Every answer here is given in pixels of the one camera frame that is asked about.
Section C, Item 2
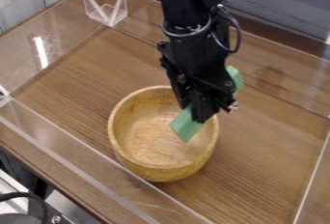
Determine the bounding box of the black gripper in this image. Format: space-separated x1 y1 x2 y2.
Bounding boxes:
158 5 242 124

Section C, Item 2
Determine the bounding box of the green rectangular block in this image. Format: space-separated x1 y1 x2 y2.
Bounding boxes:
169 66 244 143

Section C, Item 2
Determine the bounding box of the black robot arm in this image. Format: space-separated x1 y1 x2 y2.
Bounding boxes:
158 0 241 123

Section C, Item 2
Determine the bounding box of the light wooden bowl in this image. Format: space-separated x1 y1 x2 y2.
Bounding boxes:
107 85 220 182

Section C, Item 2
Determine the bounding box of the clear acrylic corner bracket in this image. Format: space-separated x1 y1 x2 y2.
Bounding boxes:
83 0 129 27

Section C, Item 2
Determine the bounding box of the black cable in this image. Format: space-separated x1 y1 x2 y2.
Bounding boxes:
0 192 66 224

